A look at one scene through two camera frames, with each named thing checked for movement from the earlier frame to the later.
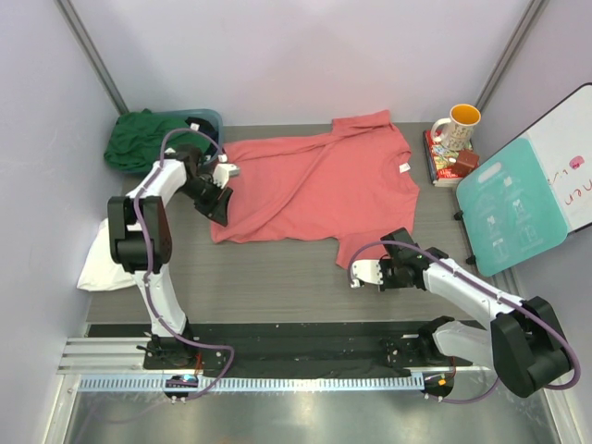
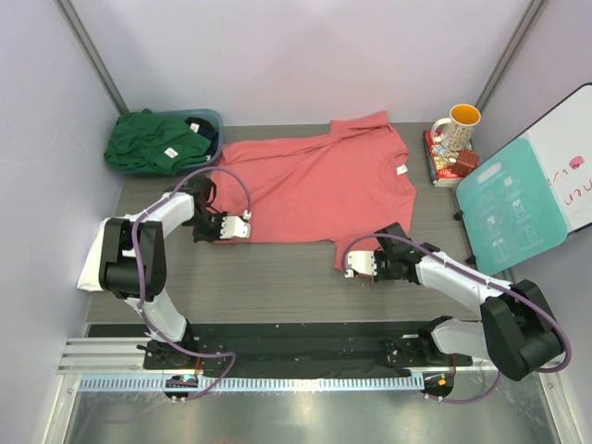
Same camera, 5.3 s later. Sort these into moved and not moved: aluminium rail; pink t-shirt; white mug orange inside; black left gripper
Moved: black left gripper
Not moved: aluminium rail; white mug orange inside; pink t-shirt
